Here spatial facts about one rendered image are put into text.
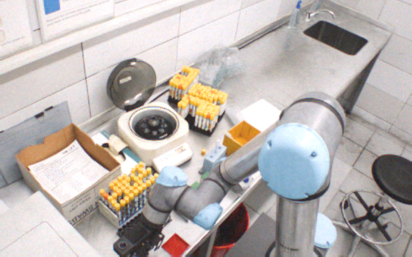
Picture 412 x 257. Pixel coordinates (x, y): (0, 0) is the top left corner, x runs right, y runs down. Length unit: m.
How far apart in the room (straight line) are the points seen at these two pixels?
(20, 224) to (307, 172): 0.67
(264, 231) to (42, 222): 0.67
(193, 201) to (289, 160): 0.39
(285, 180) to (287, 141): 0.07
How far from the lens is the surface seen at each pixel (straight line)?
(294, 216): 0.69
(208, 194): 0.91
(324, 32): 2.94
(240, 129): 1.51
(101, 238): 1.21
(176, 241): 1.19
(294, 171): 0.58
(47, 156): 1.38
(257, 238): 1.16
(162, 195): 0.92
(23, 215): 0.94
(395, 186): 2.02
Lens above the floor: 1.93
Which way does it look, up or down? 41 degrees down
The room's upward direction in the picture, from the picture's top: 9 degrees clockwise
